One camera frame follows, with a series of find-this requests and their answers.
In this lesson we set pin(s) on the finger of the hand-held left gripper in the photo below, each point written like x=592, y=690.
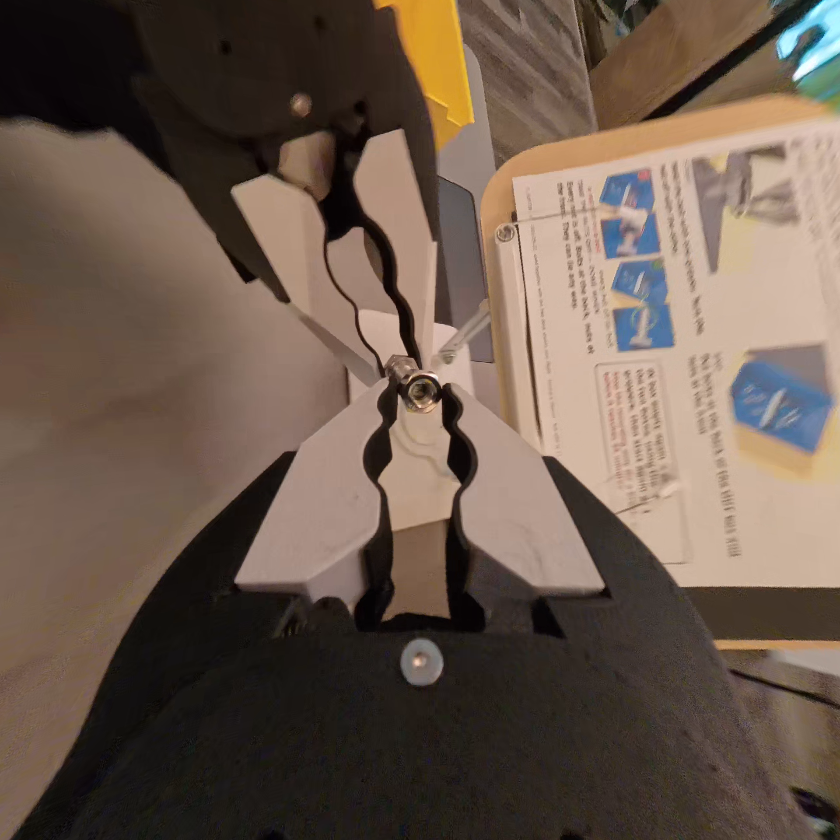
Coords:
x=289, y=243
x=400, y=216

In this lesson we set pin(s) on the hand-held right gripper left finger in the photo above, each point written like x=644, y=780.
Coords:
x=315, y=512

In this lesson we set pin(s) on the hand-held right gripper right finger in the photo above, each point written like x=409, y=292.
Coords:
x=525, y=525

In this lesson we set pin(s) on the steel hex nut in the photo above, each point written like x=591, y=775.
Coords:
x=396, y=366

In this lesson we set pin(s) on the steel hex bolt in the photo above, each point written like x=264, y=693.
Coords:
x=421, y=392

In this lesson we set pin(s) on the yellow plastic bin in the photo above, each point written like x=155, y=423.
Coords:
x=433, y=59

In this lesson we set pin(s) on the white stand strut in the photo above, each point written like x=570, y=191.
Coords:
x=466, y=331

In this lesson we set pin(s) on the white stand ledge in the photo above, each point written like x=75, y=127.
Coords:
x=515, y=341

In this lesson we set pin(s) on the instruction sheet on stand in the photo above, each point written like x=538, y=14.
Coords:
x=590, y=141

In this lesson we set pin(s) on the wooden beam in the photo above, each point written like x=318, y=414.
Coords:
x=689, y=59

